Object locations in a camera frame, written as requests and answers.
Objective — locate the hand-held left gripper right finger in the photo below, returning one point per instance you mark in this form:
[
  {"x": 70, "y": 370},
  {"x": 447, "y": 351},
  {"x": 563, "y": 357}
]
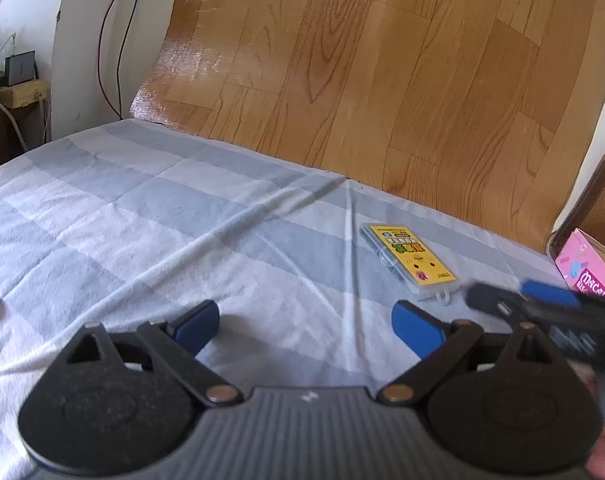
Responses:
[{"x": 413, "y": 329}]

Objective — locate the pink cardboard box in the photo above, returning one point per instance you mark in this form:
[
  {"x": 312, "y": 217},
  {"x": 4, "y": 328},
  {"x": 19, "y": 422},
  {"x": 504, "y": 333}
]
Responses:
[{"x": 589, "y": 270}]

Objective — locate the wood-pattern vinyl sheet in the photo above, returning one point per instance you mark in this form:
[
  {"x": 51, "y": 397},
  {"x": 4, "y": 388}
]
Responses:
[{"x": 357, "y": 60}]

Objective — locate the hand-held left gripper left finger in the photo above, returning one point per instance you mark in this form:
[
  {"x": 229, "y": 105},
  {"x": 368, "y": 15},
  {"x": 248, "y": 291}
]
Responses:
[{"x": 198, "y": 326}]

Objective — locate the clear case with yellow card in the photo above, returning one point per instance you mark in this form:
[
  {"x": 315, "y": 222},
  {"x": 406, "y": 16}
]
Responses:
[{"x": 411, "y": 259}]

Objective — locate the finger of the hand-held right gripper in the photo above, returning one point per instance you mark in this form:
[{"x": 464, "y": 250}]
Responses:
[
  {"x": 552, "y": 294},
  {"x": 492, "y": 301}
]

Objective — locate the person's right hand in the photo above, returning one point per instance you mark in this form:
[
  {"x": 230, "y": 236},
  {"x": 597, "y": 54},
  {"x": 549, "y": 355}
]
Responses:
[{"x": 604, "y": 452}]

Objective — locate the blue white checked blanket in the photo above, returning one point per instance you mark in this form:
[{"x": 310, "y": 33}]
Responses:
[{"x": 157, "y": 220}]

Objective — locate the small black device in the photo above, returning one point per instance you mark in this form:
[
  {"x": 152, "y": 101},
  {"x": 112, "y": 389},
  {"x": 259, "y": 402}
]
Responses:
[{"x": 20, "y": 69}]

